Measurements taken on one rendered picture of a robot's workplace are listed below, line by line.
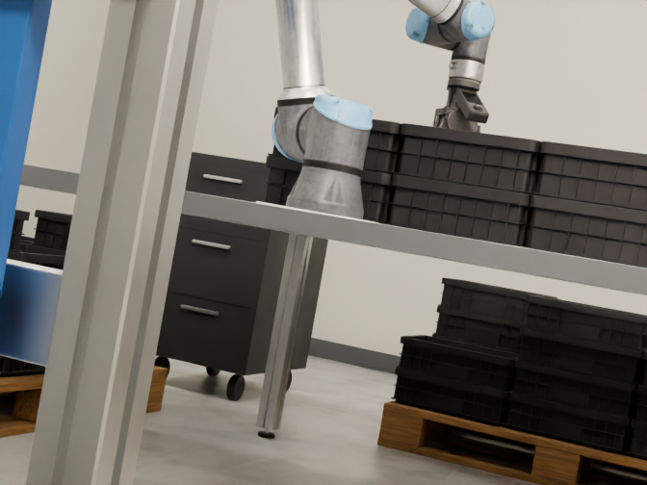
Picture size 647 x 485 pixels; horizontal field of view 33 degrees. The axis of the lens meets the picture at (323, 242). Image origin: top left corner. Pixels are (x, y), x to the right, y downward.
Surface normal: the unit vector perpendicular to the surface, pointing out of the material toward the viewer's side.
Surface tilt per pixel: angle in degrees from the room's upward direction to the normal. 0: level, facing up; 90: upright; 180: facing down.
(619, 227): 90
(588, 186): 90
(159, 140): 90
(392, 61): 90
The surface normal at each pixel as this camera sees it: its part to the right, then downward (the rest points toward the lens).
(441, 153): -0.37, -0.07
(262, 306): 0.92, 0.16
